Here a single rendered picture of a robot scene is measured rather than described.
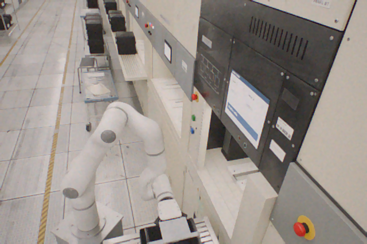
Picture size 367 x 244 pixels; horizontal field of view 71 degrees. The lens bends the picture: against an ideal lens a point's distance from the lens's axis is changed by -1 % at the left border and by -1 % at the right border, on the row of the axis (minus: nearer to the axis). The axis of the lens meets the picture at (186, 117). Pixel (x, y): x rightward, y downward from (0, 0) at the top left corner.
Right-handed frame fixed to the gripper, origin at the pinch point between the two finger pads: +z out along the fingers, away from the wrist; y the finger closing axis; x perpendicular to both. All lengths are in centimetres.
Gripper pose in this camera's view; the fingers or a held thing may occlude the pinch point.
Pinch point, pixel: (174, 230)
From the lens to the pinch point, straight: 123.3
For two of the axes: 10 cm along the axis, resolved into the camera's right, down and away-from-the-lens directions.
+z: 2.8, 5.3, -8.0
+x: 0.6, -8.4, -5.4
